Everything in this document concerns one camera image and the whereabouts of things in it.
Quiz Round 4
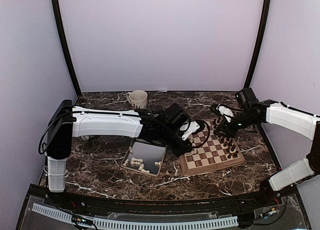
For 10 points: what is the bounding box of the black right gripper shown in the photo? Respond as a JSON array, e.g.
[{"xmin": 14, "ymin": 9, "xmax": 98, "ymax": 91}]
[{"xmin": 214, "ymin": 110, "xmax": 259, "ymax": 138}]

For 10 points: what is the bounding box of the wooden chessboard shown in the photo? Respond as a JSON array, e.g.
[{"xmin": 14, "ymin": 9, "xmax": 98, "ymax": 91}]
[{"xmin": 179, "ymin": 117, "xmax": 245, "ymax": 176}]

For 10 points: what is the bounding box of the silver metal tray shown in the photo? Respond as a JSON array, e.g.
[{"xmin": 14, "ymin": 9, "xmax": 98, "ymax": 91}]
[{"xmin": 120, "ymin": 137, "xmax": 168, "ymax": 177}]

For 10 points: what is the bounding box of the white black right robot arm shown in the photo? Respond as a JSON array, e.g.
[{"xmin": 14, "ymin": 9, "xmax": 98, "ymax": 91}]
[{"xmin": 210, "ymin": 88, "xmax": 320, "ymax": 207}]

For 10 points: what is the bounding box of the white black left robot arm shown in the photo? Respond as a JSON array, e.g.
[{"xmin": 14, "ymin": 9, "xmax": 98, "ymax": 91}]
[{"xmin": 38, "ymin": 100, "xmax": 200, "ymax": 208}]

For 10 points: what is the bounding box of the dark chess pieces row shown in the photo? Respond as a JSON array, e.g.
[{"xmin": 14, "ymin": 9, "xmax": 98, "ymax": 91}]
[{"xmin": 213, "ymin": 117, "xmax": 239, "ymax": 159}]

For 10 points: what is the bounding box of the white pieces pile in tray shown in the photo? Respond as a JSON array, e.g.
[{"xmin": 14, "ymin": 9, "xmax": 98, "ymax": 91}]
[{"xmin": 124, "ymin": 146, "xmax": 162, "ymax": 173}]

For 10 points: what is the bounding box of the white floral ceramic mug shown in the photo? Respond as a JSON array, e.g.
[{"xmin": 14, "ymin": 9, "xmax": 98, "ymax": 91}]
[{"xmin": 126, "ymin": 90, "xmax": 148, "ymax": 109}]

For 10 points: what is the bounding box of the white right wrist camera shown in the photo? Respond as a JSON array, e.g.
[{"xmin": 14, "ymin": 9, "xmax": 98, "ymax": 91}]
[{"xmin": 210, "ymin": 104, "xmax": 234, "ymax": 122}]

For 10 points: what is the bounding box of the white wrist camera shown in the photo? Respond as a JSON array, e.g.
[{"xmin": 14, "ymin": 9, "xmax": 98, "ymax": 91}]
[
  {"xmin": 210, "ymin": 104, "xmax": 234, "ymax": 122},
  {"xmin": 179, "ymin": 121, "xmax": 200, "ymax": 141}
]

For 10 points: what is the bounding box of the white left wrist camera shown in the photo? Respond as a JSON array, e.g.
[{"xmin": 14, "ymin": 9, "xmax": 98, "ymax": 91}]
[{"xmin": 179, "ymin": 121, "xmax": 200, "ymax": 141}]

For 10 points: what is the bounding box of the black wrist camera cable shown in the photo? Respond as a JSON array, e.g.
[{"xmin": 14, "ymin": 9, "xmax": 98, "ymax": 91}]
[{"xmin": 189, "ymin": 119, "xmax": 211, "ymax": 148}]

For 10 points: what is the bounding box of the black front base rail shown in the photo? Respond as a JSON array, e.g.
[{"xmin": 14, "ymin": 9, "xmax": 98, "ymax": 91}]
[{"xmin": 19, "ymin": 184, "xmax": 304, "ymax": 220}]

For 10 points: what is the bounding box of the white slotted cable duct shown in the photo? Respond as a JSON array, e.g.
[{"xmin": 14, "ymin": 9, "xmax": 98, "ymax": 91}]
[{"xmin": 31, "ymin": 203, "xmax": 239, "ymax": 229}]

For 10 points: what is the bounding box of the right black frame post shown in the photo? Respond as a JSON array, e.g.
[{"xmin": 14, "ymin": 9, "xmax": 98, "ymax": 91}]
[{"xmin": 243, "ymin": 0, "xmax": 271, "ymax": 88}]

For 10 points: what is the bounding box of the black frame post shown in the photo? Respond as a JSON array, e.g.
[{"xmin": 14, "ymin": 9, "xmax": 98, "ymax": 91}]
[
  {"xmin": 51, "ymin": 0, "xmax": 82, "ymax": 97},
  {"xmin": 243, "ymin": 0, "xmax": 271, "ymax": 88}
]

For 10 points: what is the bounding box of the left black frame post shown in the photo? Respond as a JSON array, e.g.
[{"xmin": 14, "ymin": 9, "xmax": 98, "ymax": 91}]
[{"xmin": 51, "ymin": 0, "xmax": 82, "ymax": 97}]

